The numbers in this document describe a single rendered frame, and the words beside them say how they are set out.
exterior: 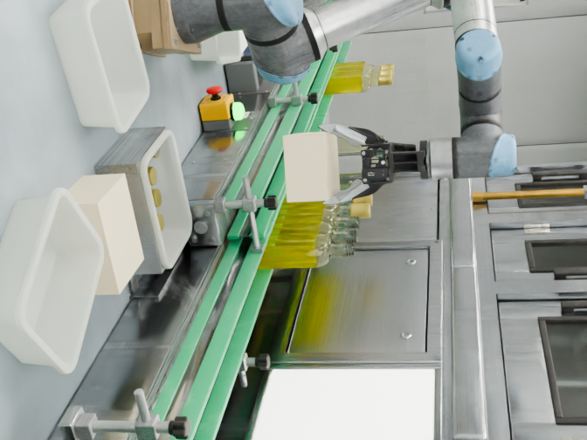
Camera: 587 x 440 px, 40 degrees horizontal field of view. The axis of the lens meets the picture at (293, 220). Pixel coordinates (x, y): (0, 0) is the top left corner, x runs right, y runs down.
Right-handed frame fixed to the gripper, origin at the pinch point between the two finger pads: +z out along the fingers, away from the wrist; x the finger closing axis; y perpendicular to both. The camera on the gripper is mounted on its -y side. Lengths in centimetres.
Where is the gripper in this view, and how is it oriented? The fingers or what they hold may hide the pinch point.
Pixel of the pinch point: (321, 164)
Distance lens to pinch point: 154.2
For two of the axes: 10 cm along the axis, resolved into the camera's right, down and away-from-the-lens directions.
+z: -9.8, 0.4, 2.1
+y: -2.0, 1.4, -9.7
